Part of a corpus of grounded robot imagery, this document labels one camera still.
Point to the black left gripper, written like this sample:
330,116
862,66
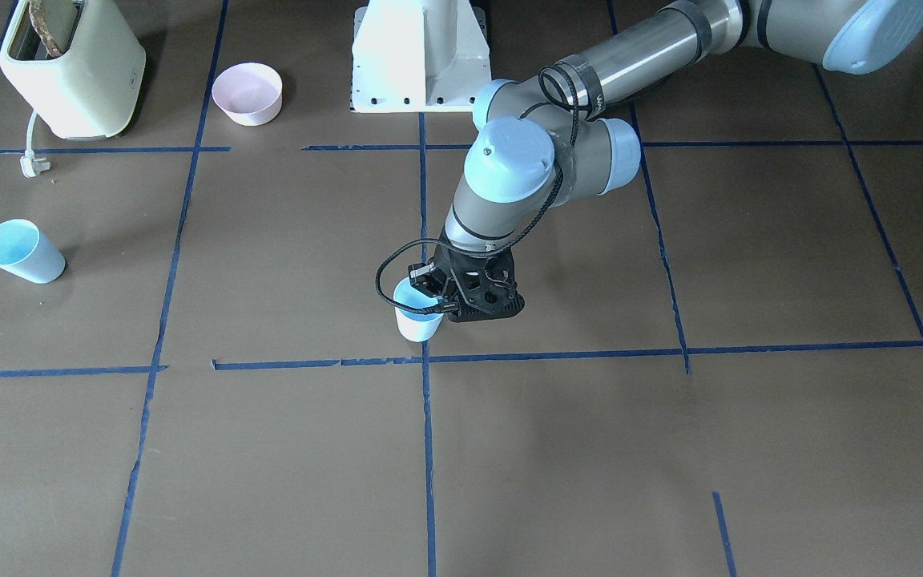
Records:
443,265

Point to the light blue cup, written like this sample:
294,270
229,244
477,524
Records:
413,326
28,253

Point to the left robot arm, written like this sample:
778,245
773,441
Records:
545,141

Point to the pink bowl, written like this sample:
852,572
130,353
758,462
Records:
250,93

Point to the cream toaster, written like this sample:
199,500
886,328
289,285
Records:
90,92

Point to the toast slice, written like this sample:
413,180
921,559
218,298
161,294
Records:
54,23

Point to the white pedestal column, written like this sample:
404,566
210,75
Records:
418,56

